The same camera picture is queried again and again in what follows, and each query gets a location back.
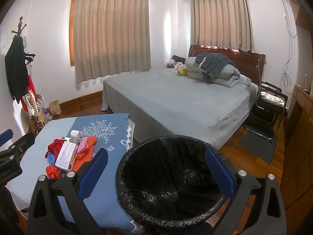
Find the black hanging coat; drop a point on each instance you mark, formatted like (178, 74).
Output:
(16, 70)

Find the grey sock bundle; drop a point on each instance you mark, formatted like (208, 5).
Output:
(76, 140)

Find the yellow plush toy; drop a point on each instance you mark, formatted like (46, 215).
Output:
(182, 71)

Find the wooden headboard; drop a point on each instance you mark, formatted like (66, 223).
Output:
(249, 64)

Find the striped bag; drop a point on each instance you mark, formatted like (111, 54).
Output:
(41, 103)

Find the brown paper bag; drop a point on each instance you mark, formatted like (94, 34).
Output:
(55, 108)

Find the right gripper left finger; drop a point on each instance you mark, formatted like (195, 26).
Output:
(46, 215)

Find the bed with grey sheet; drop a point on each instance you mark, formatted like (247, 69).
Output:
(164, 103)

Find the black lined trash bin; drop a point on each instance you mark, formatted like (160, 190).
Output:
(165, 183)

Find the small red crumpled wrapper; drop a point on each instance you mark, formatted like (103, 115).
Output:
(53, 172)

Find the blue tree-pattern table cloth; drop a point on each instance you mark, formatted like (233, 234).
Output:
(112, 132)

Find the blue plastic bag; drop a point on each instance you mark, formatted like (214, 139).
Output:
(51, 159)

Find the dark floor mat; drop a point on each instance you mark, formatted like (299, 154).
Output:
(260, 147)

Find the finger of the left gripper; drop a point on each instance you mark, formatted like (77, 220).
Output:
(6, 136)

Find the black metal chair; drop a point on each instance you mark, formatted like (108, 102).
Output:
(269, 109)

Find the left beige curtain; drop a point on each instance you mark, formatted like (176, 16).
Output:
(110, 37)

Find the right beige curtain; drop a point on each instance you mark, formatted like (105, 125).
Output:
(222, 23)

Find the pink items by bed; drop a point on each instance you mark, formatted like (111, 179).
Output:
(175, 62)

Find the pink mask pack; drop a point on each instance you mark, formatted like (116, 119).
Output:
(82, 145)

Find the folded grey blankets pile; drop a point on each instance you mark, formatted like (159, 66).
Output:
(215, 68)

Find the wooden coat rack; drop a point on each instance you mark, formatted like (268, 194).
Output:
(33, 121)

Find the beige curtain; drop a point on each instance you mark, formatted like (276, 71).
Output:
(222, 23)
(110, 37)

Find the white medicine box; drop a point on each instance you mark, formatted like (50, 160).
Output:
(66, 156)

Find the wooden cabinet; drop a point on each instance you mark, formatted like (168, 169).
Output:
(296, 185)

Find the orange foam net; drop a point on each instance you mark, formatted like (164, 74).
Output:
(85, 156)

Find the canvas tote bag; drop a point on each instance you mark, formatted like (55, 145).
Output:
(30, 101)

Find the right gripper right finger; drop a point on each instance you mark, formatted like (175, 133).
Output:
(267, 215)

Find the red cloth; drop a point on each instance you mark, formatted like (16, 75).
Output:
(55, 148)

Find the red hanging bag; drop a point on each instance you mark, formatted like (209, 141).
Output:
(30, 87)

